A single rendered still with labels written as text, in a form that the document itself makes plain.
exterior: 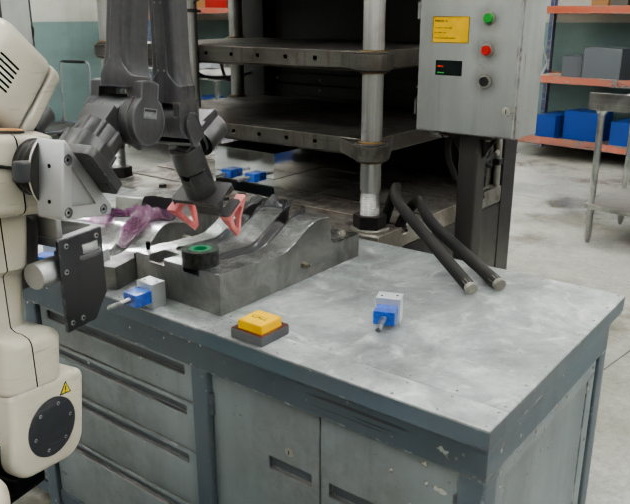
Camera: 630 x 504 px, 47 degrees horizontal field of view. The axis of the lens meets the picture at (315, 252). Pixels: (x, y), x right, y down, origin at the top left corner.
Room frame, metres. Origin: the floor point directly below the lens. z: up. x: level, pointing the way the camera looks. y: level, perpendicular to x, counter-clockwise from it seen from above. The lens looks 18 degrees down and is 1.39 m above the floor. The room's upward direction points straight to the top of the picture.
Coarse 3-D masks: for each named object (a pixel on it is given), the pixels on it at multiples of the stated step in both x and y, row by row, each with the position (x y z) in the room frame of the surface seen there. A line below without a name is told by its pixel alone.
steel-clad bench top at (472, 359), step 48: (288, 288) 1.55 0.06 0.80; (336, 288) 1.55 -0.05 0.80; (384, 288) 1.55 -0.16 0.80; (432, 288) 1.55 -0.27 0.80; (480, 288) 1.55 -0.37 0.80; (528, 288) 1.55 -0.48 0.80; (576, 288) 1.55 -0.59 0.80; (288, 336) 1.29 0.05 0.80; (336, 336) 1.29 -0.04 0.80; (384, 336) 1.29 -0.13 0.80; (432, 336) 1.29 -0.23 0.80; (480, 336) 1.29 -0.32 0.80; (528, 336) 1.29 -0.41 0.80; (576, 336) 1.29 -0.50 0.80; (384, 384) 1.10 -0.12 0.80; (432, 384) 1.10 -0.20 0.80; (480, 384) 1.10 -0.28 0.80; (528, 384) 1.10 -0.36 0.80
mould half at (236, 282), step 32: (224, 224) 1.72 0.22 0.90; (256, 224) 1.69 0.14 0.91; (288, 224) 1.65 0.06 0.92; (320, 224) 1.66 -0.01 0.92; (256, 256) 1.53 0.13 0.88; (288, 256) 1.56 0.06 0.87; (320, 256) 1.66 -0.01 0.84; (352, 256) 1.76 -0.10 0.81; (192, 288) 1.44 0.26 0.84; (224, 288) 1.40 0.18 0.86; (256, 288) 1.48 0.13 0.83
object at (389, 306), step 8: (376, 296) 1.37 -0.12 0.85; (384, 296) 1.37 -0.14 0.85; (392, 296) 1.37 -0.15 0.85; (400, 296) 1.37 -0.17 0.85; (376, 304) 1.36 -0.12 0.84; (384, 304) 1.36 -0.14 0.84; (392, 304) 1.35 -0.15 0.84; (400, 304) 1.35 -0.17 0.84; (376, 312) 1.32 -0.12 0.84; (384, 312) 1.32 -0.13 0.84; (392, 312) 1.31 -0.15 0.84; (400, 312) 1.35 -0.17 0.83; (376, 320) 1.32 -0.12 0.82; (384, 320) 1.30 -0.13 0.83; (392, 320) 1.31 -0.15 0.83; (400, 320) 1.36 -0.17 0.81; (376, 328) 1.27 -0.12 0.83
